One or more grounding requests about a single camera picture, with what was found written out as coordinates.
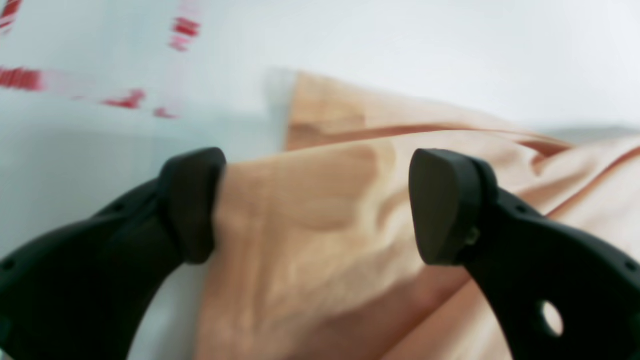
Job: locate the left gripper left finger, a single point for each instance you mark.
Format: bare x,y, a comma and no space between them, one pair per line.
80,292

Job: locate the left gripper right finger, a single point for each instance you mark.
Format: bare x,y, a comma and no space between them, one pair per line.
558,293

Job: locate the peach t-shirt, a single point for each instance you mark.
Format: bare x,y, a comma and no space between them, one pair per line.
315,255

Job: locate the red tape rectangle marking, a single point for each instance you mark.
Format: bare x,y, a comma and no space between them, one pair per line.
124,54

